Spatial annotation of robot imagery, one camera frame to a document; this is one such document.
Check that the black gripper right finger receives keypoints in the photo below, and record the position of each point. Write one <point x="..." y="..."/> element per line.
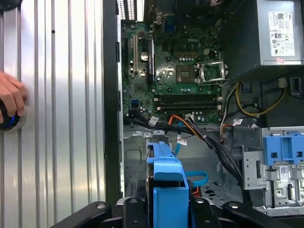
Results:
<point x="204" y="213"/>

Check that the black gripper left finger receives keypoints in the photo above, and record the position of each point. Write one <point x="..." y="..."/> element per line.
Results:
<point x="133" y="213"/>

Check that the person's hand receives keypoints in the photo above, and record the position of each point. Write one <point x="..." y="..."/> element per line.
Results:
<point x="12" y="95"/>

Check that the grey drive cage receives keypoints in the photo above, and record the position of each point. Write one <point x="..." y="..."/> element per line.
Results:
<point x="278" y="185"/>

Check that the blue drive latch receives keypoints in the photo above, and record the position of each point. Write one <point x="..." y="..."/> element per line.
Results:
<point x="275" y="149"/>

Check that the black RAM slot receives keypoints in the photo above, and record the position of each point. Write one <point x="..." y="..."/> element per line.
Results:
<point x="187" y="98"/>
<point x="187" y="107"/>

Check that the black PC case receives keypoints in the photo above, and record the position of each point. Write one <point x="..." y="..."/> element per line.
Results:
<point x="110" y="95"/>

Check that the thin locking lever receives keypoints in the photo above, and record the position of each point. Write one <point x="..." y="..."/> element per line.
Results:
<point x="209" y="83"/>

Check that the metal socket cover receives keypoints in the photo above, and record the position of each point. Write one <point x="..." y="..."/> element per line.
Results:
<point x="201" y="72"/>

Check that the CPU socket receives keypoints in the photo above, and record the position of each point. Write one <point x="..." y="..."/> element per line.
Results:
<point x="185" y="73"/>

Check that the black expansion slot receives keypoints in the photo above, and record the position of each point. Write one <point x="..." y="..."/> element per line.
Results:
<point x="151" y="61"/>

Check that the white expansion slot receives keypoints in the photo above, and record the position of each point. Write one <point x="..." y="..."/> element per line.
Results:
<point x="135" y="54"/>

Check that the green motherboard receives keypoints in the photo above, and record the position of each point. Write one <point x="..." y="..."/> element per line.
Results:
<point x="171" y="47"/>

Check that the grey power supply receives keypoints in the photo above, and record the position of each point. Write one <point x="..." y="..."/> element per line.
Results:
<point x="261" y="35"/>

